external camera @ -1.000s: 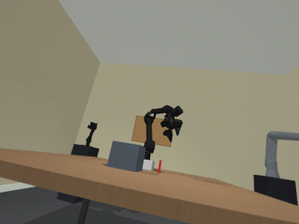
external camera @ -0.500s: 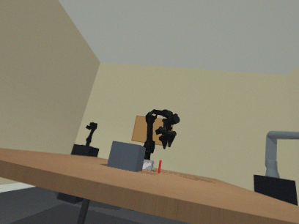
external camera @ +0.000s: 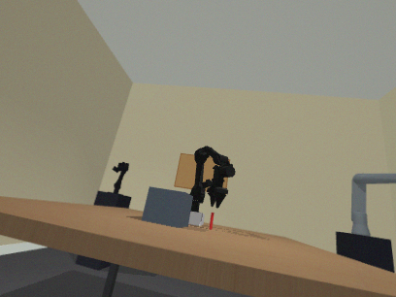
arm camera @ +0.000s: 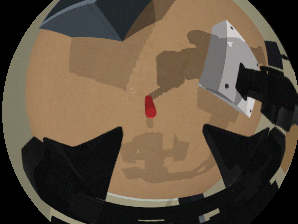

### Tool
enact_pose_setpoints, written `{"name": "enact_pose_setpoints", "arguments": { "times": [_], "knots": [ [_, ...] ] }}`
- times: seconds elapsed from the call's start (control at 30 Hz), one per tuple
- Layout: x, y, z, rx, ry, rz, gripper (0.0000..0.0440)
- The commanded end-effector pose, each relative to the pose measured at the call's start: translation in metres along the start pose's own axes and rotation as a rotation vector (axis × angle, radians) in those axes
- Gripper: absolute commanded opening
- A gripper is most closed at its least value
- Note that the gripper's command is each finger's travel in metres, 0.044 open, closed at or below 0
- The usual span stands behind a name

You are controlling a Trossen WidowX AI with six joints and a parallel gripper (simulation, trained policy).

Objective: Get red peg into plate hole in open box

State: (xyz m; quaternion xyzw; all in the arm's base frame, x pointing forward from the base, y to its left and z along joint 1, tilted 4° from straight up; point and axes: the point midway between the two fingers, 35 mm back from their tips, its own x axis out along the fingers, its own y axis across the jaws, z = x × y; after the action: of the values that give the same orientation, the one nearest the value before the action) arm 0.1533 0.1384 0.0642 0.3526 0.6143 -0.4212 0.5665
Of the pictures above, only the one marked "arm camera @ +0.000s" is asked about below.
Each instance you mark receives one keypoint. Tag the red peg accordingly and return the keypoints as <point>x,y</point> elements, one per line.
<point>150,108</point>

